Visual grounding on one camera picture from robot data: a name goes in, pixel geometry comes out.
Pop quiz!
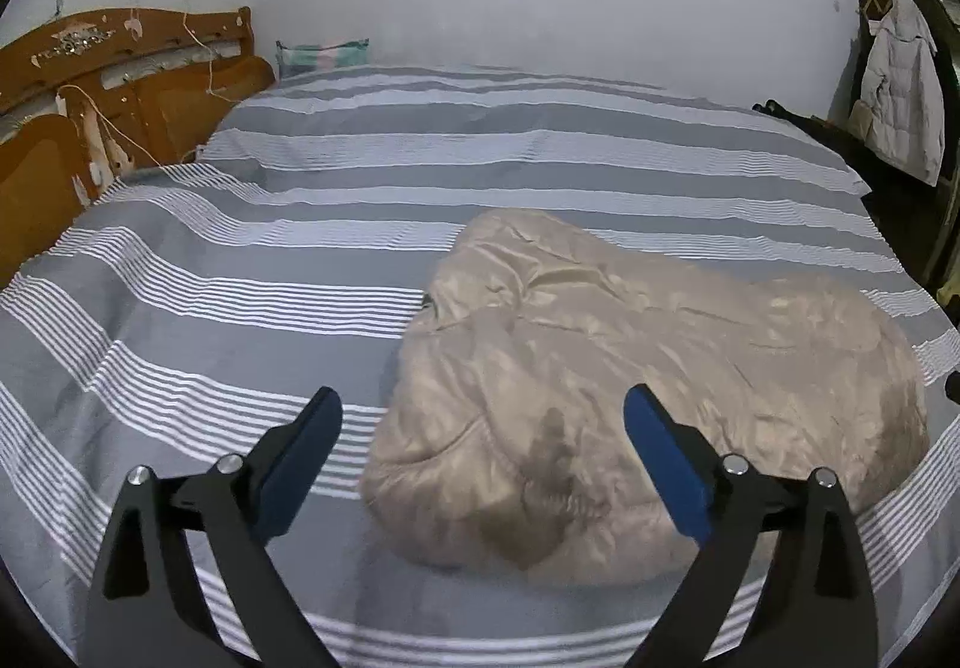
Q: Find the teal pink striped pillow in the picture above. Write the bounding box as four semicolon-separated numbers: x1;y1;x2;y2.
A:
275;38;370;80

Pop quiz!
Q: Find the black cloth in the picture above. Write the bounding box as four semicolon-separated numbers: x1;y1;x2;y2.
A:
752;100;826;131

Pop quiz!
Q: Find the beige puffer jacket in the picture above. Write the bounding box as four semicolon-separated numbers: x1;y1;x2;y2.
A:
360;209;931;588

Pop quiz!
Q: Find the wooden headboard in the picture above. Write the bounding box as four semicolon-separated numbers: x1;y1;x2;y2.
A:
0;6;276;290

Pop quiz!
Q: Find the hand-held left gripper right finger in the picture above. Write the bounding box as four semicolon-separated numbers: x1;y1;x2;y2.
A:
624;383;880;668

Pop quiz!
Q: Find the grey striped bed sheet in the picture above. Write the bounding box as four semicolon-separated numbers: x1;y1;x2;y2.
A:
0;64;960;668

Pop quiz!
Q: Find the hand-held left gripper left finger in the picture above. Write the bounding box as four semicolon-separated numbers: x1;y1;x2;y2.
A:
84;385;344;668

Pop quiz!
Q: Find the light grey hanging jacket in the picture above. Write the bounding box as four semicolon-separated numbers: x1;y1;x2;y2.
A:
859;0;946;187

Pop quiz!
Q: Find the dark wooden wardrobe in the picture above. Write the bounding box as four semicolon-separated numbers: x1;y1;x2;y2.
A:
825;0;960;309

